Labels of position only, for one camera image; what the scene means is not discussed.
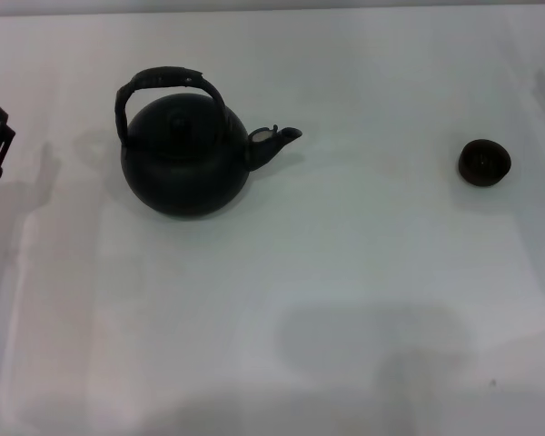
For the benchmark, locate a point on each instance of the small dark brown teacup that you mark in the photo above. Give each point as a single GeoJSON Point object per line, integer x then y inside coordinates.
{"type": "Point", "coordinates": [484, 163]}

